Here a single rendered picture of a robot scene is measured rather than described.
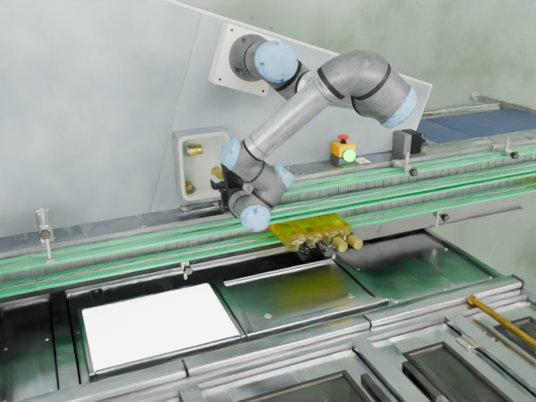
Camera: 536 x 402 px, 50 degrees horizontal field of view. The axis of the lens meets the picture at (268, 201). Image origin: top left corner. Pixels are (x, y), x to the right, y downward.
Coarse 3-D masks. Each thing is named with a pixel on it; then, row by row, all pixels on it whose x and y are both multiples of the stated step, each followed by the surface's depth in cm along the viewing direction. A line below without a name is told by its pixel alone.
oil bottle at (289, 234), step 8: (272, 224) 201; (280, 224) 196; (288, 224) 196; (272, 232) 203; (280, 232) 195; (288, 232) 190; (296, 232) 190; (280, 240) 196; (288, 240) 189; (296, 240) 187; (304, 240) 188; (288, 248) 191; (296, 248) 187
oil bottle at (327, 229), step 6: (318, 216) 202; (312, 222) 198; (318, 222) 197; (324, 222) 197; (318, 228) 194; (324, 228) 192; (330, 228) 192; (336, 228) 193; (324, 234) 191; (330, 234) 191; (336, 234) 192; (324, 240) 192
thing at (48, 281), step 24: (480, 192) 236; (504, 192) 236; (528, 192) 237; (360, 216) 216; (384, 216) 216; (408, 216) 217; (240, 240) 200; (264, 240) 199; (120, 264) 186; (144, 264) 185; (168, 264) 186; (0, 288) 173; (24, 288) 172; (48, 288) 174
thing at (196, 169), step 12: (216, 132) 190; (180, 144) 187; (192, 144) 196; (204, 144) 198; (216, 144) 199; (180, 156) 188; (192, 156) 197; (204, 156) 199; (216, 156) 201; (180, 168) 190; (192, 168) 199; (204, 168) 201; (192, 180) 200; (204, 180) 202; (204, 192) 198
